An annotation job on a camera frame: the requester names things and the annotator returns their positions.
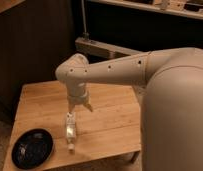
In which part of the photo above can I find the black ceramic bowl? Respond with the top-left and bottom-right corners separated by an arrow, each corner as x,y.
11,129 -> 54,170

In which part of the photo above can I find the clear plastic bottle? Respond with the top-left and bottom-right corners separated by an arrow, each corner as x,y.
65,112 -> 76,151

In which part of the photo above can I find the wooden table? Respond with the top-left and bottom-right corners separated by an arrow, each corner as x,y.
10,81 -> 141,171

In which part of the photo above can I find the wooden shelf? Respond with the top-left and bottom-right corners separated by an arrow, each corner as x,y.
88,0 -> 203,20

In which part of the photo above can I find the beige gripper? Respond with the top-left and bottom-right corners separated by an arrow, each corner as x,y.
67,82 -> 93,113

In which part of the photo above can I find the metal vertical pole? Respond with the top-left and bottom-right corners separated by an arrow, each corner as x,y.
81,0 -> 89,40

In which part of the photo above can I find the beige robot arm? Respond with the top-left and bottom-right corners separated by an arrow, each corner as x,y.
55,47 -> 203,171

